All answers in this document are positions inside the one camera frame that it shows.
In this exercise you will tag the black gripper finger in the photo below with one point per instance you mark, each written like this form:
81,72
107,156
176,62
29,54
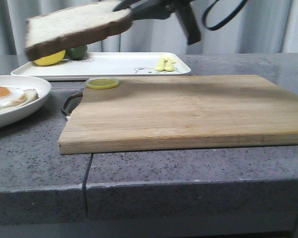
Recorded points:
187,21
150,9

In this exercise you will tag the white bread slice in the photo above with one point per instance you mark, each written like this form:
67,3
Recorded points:
73,27

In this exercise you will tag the white round plate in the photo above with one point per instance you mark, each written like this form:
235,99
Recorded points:
42,87

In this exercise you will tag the white rectangular tray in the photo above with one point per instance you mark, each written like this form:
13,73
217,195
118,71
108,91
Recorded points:
104,64

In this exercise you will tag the bread slice under egg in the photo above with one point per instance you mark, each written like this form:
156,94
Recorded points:
30,96

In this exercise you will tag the pale yellow toy piece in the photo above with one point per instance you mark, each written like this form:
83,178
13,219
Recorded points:
165,63

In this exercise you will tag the green lime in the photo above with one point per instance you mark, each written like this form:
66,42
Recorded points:
77,53

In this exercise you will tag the grey curtain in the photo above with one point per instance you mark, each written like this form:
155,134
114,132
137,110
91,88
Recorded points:
263,26

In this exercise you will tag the lemon slice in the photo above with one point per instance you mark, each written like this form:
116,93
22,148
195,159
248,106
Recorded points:
102,83

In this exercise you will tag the yellow lemon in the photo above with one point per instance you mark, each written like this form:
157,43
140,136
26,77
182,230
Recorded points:
51,59

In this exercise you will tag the wooden cutting board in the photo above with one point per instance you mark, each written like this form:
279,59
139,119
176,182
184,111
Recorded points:
181,112

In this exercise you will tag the fried egg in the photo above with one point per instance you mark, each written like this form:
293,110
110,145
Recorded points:
11,96

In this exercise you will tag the metal cutting board handle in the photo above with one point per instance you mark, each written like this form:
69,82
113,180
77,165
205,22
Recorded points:
64,111

